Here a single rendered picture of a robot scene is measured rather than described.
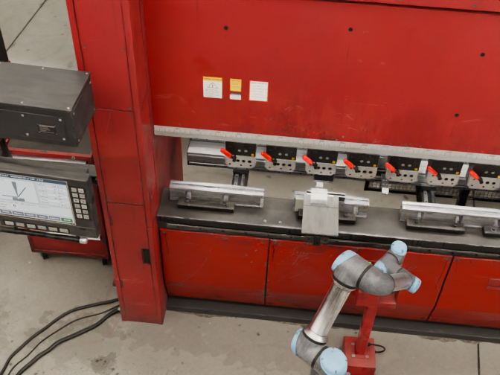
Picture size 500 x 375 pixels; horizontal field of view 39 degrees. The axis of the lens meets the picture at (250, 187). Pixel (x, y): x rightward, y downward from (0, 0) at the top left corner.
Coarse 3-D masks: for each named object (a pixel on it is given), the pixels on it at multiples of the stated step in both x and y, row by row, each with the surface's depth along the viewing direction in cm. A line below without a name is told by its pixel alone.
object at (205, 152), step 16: (192, 144) 395; (208, 144) 396; (224, 144) 396; (192, 160) 394; (208, 160) 393; (224, 160) 392; (256, 160) 390; (336, 176) 392; (464, 176) 383; (496, 192) 389
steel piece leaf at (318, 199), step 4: (312, 196) 367; (316, 196) 367; (320, 196) 367; (324, 196) 367; (312, 200) 365; (316, 200) 365; (320, 200) 365; (324, 200) 365; (312, 204) 362; (316, 204) 361; (320, 204) 361; (324, 204) 361
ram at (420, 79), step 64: (192, 0) 292; (256, 0) 289; (320, 0) 286; (192, 64) 314; (256, 64) 311; (320, 64) 308; (384, 64) 304; (448, 64) 301; (192, 128) 341; (256, 128) 337; (320, 128) 333; (384, 128) 329; (448, 128) 326
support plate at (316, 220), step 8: (304, 200) 365; (328, 200) 366; (336, 200) 366; (304, 208) 361; (312, 208) 361; (320, 208) 362; (328, 208) 362; (336, 208) 362; (304, 216) 358; (312, 216) 358; (320, 216) 358; (328, 216) 358; (336, 216) 358; (304, 224) 354; (312, 224) 354; (320, 224) 354; (328, 224) 354; (336, 224) 354; (304, 232) 350; (312, 232) 350; (320, 232) 350; (328, 232) 350; (336, 232) 351
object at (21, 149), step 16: (16, 144) 392; (32, 144) 392; (48, 144) 392; (80, 144) 393; (48, 160) 386; (64, 160) 386; (80, 160) 386; (96, 192) 403; (32, 240) 441; (48, 240) 440; (96, 240) 435; (80, 256) 447; (96, 256) 445
